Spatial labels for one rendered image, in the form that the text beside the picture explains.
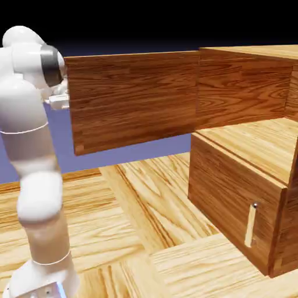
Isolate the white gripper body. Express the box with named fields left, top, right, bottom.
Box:
left=44, top=93, right=70, bottom=111

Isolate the pale bar door handle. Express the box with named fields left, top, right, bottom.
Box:
left=244, top=201, right=260, bottom=249

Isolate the wooden cabinet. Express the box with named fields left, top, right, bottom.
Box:
left=187, top=44, right=298, bottom=278

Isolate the wooden cabinet door with handle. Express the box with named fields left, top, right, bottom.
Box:
left=187, top=133, right=288, bottom=277

